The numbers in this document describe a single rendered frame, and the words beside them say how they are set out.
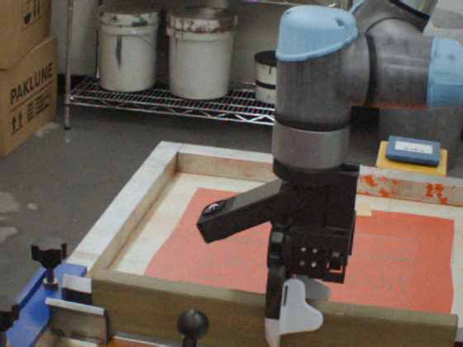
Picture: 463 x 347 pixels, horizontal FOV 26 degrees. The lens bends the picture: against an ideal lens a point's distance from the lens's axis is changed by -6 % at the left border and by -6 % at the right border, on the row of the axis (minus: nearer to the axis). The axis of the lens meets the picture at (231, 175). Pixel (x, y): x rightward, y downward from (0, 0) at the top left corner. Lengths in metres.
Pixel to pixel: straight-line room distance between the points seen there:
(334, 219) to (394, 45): 0.19
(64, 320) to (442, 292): 0.51
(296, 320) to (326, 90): 0.25
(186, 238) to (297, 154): 0.50
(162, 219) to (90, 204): 2.42
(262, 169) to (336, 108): 0.68
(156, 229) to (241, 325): 0.41
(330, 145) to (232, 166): 0.68
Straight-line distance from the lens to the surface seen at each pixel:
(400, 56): 1.00
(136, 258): 1.42
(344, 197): 1.04
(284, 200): 1.04
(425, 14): 1.13
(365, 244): 1.49
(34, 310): 1.19
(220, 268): 1.40
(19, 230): 3.74
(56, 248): 1.20
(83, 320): 1.16
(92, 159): 4.37
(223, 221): 1.06
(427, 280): 1.41
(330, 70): 0.98
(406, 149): 1.83
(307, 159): 1.00
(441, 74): 1.01
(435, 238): 1.54
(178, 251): 1.44
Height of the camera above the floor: 1.59
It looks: 22 degrees down
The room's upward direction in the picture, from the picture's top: 3 degrees clockwise
